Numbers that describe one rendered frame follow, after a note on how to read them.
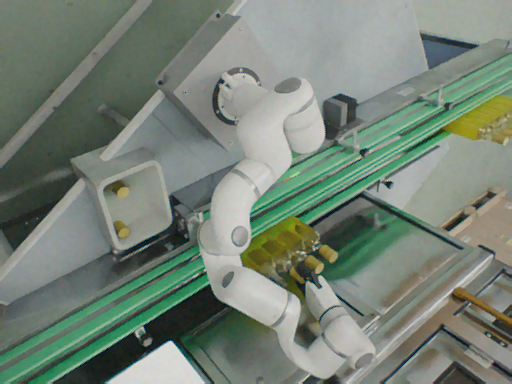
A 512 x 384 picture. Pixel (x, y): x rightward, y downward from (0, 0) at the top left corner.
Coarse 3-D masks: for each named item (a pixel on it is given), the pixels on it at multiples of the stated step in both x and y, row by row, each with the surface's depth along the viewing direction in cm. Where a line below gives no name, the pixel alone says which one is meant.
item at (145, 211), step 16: (112, 176) 112; (128, 176) 123; (144, 176) 126; (160, 176) 120; (112, 192) 122; (144, 192) 128; (160, 192) 124; (112, 208) 124; (128, 208) 127; (144, 208) 130; (160, 208) 129; (112, 224) 117; (128, 224) 129; (144, 224) 129; (160, 224) 129; (128, 240) 125; (144, 240) 126
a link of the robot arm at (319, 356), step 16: (288, 304) 94; (288, 320) 94; (288, 336) 96; (320, 336) 102; (288, 352) 98; (304, 352) 103; (320, 352) 100; (304, 368) 99; (320, 368) 100; (336, 368) 101
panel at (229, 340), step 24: (288, 288) 140; (336, 288) 138; (216, 312) 133; (240, 312) 134; (360, 312) 130; (192, 336) 128; (216, 336) 127; (240, 336) 127; (264, 336) 126; (312, 336) 125; (192, 360) 121; (216, 360) 121; (240, 360) 121; (264, 360) 120; (288, 360) 120
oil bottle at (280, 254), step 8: (256, 240) 136; (264, 240) 135; (272, 240) 135; (264, 248) 133; (272, 248) 132; (280, 248) 132; (272, 256) 130; (280, 256) 130; (288, 256) 130; (280, 264) 129; (280, 272) 131
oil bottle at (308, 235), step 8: (280, 224) 141; (288, 224) 140; (296, 224) 140; (304, 224) 139; (296, 232) 137; (304, 232) 136; (312, 232) 136; (304, 240) 135; (312, 240) 134; (312, 248) 135
